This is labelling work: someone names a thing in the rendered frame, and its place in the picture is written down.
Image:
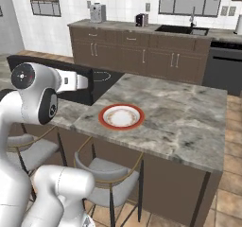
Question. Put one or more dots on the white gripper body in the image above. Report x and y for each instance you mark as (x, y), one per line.
(82, 82)

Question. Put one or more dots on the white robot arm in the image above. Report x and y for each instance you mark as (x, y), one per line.
(28, 111)

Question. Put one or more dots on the red rimmed white plate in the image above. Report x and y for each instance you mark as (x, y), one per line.
(121, 116)

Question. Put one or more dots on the black hob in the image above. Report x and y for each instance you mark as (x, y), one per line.
(78, 76)

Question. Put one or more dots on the brown base cupboard run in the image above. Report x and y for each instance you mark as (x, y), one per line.
(132, 55)

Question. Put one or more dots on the small window with blind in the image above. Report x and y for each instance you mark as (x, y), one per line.
(44, 3)

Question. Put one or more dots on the black sink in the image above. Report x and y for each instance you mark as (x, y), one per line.
(179, 29)

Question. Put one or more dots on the silver tap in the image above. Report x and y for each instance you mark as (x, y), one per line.
(193, 18)

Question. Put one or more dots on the wide window with blind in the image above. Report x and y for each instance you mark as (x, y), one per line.
(190, 0)

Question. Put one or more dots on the brown island cabinet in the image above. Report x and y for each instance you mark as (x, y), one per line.
(170, 186)

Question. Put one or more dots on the black dishwasher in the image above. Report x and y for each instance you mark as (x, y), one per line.
(224, 68)

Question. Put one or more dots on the grey wall outlet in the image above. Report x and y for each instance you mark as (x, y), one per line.
(232, 11)
(147, 7)
(224, 10)
(88, 4)

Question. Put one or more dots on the grey stool with gold frame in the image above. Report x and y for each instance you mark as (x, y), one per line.
(108, 180)
(38, 150)

